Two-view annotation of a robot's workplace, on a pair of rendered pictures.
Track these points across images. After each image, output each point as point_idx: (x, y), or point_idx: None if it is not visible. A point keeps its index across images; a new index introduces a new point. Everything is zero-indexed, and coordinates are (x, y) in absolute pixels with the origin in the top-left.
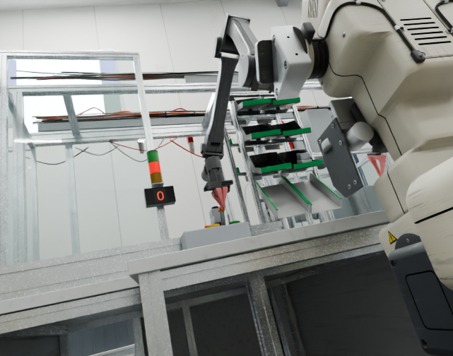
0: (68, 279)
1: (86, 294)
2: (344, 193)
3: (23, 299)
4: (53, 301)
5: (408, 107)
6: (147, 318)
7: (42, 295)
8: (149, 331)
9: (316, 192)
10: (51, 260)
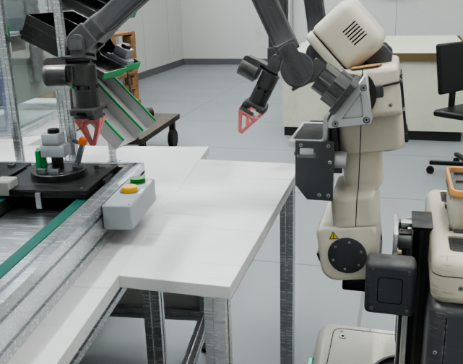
0: (42, 301)
1: (97, 318)
2: (308, 196)
3: (66, 352)
4: (82, 340)
5: (378, 157)
6: (226, 331)
7: (76, 339)
8: (227, 341)
9: (113, 97)
10: (27, 281)
